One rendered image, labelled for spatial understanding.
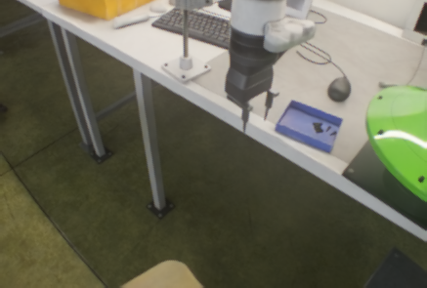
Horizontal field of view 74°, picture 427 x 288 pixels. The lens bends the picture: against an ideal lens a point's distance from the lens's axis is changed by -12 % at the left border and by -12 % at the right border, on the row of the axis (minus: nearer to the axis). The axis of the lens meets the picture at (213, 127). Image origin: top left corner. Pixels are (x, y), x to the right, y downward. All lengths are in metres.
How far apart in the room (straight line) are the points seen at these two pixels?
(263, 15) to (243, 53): 0.06
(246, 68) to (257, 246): 1.19
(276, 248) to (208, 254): 0.32
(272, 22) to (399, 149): 0.27
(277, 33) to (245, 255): 1.25
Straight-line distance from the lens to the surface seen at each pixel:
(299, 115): 0.75
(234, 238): 1.56
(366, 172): 0.67
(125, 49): 0.98
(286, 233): 1.62
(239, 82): 0.47
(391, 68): 1.09
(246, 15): 0.42
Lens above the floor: 1.38
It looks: 43 degrees down
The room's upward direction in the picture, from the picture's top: 3 degrees clockwise
